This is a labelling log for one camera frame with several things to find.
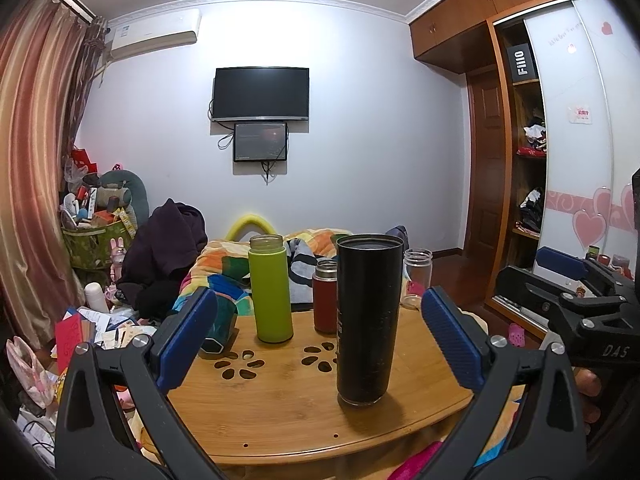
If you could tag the clear glass jar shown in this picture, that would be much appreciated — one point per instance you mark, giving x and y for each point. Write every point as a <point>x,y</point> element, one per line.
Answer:
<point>415,280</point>

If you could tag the person's right hand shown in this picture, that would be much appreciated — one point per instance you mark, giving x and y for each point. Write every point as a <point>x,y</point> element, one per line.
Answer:
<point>590,390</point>

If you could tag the pink slipper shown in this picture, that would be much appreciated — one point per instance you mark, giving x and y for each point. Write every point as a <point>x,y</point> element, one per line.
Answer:
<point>516,335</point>

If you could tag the folded clothes on shelf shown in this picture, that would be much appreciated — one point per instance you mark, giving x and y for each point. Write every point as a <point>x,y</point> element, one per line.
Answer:
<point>531,210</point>
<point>536,137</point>

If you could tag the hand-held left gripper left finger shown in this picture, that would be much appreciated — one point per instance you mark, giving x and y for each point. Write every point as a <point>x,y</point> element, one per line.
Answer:
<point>187,340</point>

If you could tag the pink cloth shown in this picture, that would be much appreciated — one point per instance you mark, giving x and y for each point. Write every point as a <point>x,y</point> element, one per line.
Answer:
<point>415,465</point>

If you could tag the striped pink curtain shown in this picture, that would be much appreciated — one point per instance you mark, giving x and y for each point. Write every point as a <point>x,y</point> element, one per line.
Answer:
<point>35,170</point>

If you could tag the white air conditioner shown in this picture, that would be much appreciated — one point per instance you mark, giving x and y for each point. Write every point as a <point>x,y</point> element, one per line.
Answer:
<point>155,32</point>

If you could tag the wooden folding table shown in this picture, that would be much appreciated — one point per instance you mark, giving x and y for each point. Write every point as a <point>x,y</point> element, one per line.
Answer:
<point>280,410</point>

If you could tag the small black monitor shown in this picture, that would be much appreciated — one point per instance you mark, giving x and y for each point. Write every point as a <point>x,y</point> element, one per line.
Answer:
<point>261,141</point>

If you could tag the brown wooden door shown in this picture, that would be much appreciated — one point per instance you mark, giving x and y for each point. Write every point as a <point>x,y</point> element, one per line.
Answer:
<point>487,170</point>

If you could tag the dark teal faceted cup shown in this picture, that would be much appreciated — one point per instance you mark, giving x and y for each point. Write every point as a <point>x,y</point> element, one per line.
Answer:
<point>222,327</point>

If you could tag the red paper card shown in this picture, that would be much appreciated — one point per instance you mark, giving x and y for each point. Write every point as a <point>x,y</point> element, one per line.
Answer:
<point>72,337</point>

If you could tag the yellow curved pillow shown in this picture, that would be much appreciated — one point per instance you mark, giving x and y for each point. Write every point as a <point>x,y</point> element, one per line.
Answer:
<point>250,221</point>

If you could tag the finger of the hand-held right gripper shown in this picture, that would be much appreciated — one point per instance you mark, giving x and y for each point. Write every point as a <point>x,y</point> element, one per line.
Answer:
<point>585,330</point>
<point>560,262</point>

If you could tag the white bottle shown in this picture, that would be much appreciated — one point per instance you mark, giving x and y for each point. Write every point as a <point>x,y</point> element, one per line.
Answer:
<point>96,299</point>

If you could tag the green storage basket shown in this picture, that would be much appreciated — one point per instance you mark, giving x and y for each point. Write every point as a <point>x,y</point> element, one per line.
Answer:
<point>92,247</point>

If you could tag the tall black cup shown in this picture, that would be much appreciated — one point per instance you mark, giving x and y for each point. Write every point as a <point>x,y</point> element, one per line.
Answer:
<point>369,320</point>

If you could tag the red gift bag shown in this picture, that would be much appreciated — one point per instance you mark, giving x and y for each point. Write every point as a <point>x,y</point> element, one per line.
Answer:
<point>82,160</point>

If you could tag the pink bunny toy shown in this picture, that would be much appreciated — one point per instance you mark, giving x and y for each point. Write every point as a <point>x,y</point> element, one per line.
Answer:
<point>117,260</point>

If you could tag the black box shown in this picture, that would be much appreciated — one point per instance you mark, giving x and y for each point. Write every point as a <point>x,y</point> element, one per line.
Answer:
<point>521,62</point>

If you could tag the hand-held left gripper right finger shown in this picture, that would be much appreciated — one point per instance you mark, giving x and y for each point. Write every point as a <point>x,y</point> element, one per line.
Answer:
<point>450,335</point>

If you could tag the green bottle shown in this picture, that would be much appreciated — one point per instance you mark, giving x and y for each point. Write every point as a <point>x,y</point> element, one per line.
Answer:
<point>272,300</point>

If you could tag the wall-mounted black television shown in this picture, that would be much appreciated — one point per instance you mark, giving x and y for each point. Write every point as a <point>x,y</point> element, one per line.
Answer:
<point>260,92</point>

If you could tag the colourful patchwork blanket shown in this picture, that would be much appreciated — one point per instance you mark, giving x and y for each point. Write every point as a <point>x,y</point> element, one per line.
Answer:
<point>225,260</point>

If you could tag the red thermos cup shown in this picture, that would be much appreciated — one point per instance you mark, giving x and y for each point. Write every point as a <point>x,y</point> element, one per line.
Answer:
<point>325,305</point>

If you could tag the dark clothes pile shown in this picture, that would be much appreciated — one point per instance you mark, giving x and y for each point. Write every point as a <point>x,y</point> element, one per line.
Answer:
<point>160,255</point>

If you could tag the wooden wardrobe with sliding doors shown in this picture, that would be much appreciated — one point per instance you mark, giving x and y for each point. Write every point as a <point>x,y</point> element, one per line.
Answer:
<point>575,125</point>

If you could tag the pink floral bag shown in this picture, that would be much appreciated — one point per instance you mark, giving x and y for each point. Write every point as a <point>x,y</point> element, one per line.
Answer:
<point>27,372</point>

